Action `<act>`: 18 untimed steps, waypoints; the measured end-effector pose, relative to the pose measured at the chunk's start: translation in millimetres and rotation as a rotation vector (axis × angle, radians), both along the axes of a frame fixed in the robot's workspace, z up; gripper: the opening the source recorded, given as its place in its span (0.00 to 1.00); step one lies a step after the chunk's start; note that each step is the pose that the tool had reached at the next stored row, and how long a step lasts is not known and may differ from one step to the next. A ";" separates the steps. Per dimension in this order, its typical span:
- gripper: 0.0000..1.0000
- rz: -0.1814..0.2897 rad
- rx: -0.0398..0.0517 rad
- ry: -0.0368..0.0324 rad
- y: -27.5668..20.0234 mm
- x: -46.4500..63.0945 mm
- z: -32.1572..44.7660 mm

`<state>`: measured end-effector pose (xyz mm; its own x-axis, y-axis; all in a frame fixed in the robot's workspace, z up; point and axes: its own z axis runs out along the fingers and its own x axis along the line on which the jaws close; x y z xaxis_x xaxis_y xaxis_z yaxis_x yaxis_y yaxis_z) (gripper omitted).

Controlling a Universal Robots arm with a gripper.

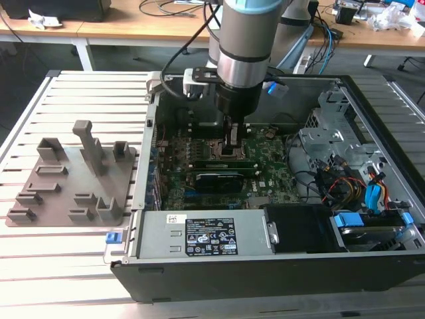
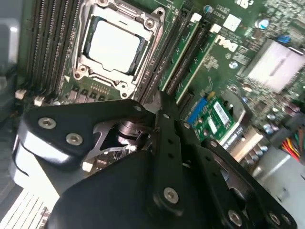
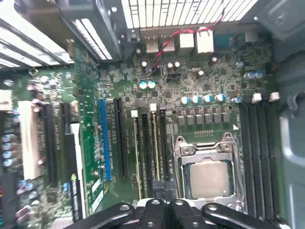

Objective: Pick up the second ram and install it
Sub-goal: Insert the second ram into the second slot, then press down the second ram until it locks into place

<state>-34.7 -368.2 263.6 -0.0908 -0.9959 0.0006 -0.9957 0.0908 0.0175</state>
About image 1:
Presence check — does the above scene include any blue cable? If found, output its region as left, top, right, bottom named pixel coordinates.
left=323, top=25, right=337, bottom=76

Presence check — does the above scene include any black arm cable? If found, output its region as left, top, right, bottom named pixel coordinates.
left=160, top=0, right=224, bottom=100

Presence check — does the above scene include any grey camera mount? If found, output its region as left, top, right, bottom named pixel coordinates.
left=182, top=67, right=222, bottom=100

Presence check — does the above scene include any green motherboard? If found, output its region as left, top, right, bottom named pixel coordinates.
left=155, top=122, right=301, bottom=212

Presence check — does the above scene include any blue disk carrier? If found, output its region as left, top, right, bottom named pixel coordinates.
left=333, top=212, right=413, bottom=233

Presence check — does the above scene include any white power strip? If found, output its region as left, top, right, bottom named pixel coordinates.
left=293, top=55, right=311, bottom=74

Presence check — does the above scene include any green RAM stick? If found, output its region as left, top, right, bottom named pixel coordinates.
left=193, top=159, right=252, bottom=169
left=195, top=121, right=226, bottom=130

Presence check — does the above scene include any black box on desk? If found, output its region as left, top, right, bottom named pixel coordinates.
left=5, top=0, right=112, bottom=23

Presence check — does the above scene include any crumpled clear plastic bag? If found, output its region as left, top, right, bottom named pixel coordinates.
left=367, top=2, right=413, bottom=33

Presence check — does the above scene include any black speaker box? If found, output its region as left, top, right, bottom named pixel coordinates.
left=307, top=0, right=320, bottom=28

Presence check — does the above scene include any crumpled white paper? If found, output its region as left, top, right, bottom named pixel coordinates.
left=27, top=9, right=63, bottom=31

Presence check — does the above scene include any black wire bundle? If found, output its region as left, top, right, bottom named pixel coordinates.
left=314, top=158, right=366, bottom=207

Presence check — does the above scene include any grey parts rack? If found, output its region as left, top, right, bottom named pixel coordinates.
left=5, top=119, right=139, bottom=229

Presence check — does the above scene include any open black PC case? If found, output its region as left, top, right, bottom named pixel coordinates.
left=102, top=71, right=425, bottom=303

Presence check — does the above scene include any metal drive cage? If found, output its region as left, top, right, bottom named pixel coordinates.
left=298, top=88, right=391, bottom=175

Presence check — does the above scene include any small black device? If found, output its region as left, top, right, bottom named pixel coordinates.
left=335, top=4, right=360, bottom=25

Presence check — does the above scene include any black graphics card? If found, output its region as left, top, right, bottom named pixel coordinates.
left=194, top=169, right=245, bottom=194

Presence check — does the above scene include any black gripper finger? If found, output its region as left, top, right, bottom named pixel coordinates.
left=221, top=114, right=248, bottom=157

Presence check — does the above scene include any grey power supply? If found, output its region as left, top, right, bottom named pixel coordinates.
left=134, top=209, right=268, bottom=262

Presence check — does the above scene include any wooden desk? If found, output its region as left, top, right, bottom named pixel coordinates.
left=0, top=0, right=425, bottom=72

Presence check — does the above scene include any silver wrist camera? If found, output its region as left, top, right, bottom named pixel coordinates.
left=262, top=80, right=288, bottom=98

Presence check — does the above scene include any blue flat wire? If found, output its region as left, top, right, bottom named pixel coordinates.
left=364, top=170, right=383, bottom=211

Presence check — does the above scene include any metal socket cover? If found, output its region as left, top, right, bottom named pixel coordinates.
left=203, top=137, right=250, bottom=163

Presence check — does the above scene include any black plastic shroud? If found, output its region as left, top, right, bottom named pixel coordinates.
left=263, top=204, right=336, bottom=255

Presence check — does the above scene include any silver hard disk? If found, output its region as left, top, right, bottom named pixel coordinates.
left=340, top=227, right=398, bottom=249

